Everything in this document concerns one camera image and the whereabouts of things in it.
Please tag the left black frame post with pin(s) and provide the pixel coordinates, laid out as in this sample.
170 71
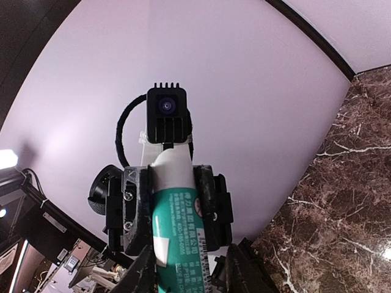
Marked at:
309 30

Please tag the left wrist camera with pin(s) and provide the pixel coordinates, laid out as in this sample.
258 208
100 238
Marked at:
168 121

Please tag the green glue stick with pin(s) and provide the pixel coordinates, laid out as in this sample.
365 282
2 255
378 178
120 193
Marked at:
179 240

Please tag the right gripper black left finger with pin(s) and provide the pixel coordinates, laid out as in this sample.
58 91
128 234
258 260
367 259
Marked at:
141 276

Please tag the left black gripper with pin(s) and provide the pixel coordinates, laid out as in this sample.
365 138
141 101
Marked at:
129 204

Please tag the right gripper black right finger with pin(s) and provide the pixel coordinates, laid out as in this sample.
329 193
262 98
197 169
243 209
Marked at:
242 276

